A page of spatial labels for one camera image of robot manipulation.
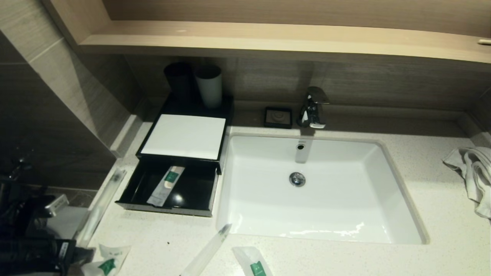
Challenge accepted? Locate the white packet with green label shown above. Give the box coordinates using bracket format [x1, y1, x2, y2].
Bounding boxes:
[232, 246, 274, 276]

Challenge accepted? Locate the black amenity box with drawer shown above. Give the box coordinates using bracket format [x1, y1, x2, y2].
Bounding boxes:
[115, 93, 234, 218]

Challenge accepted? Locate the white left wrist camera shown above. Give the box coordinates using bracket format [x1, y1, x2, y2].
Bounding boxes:
[43, 194, 70, 218]

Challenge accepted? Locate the white card sheet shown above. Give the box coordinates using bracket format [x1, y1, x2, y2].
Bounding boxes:
[141, 114, 227, 160]

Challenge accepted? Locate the chrome faucet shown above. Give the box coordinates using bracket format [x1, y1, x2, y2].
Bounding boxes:
[297, 87, 330, 129]

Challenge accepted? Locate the long clear toothbrush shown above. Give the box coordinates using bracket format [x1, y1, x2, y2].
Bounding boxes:
[76, 169, 128, 249]

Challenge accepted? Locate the grey sachet with green label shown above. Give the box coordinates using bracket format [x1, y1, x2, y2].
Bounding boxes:
[147, 166, 186, 207]

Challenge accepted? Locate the black square soap dish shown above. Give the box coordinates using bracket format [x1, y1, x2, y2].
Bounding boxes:
[264, 107, 293, 129]

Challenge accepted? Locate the white crumpled towel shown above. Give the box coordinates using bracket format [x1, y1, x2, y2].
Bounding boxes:
[442, 146, 491, 220]

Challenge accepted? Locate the black tapered cup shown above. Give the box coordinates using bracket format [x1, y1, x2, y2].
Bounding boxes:
[164, 62, 194, 102]

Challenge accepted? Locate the chrome shower valve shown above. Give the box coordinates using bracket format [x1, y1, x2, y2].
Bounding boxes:
[0, 149, 35, 181]

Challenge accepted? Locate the white sachet with green print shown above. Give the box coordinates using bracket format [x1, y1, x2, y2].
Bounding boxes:
[81, 243, 132, 276]

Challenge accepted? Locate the white ceramic sink basin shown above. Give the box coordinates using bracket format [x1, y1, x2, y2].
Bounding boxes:
[216, 132, 429, 245]

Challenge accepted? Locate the grey cup with dark rim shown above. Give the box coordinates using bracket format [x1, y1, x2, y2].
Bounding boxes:
[195, 65, 223, 109]

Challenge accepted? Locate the light wooden shelf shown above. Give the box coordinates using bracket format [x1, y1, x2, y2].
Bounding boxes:
[77, 20, 491, 65]

